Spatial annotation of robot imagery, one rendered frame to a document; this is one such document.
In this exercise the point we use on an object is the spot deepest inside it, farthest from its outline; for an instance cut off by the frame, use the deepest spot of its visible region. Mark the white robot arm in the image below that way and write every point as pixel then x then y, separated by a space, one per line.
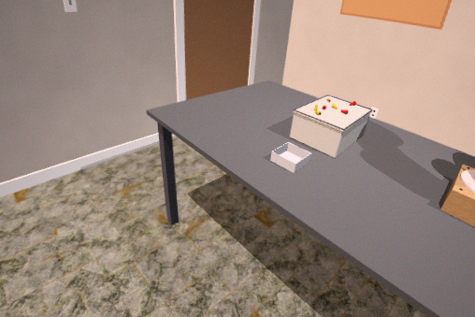
pixel 468 179

